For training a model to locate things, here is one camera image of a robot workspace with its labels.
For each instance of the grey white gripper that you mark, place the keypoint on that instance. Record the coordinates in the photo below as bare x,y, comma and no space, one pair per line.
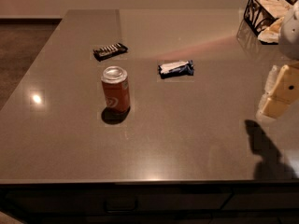
290,36

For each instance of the red coke can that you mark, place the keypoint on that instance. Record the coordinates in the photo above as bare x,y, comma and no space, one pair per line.
116,89

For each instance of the black rxbar chocolate bar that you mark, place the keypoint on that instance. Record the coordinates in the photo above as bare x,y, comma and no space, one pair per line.
109,51

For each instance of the blue white snack wrapper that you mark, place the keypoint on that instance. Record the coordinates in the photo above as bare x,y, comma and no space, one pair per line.
176,69

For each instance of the black wire basket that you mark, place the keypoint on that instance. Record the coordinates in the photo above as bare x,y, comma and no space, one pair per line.
251,14

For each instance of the dark drawer handle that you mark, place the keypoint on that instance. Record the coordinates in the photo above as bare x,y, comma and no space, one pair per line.
120,205

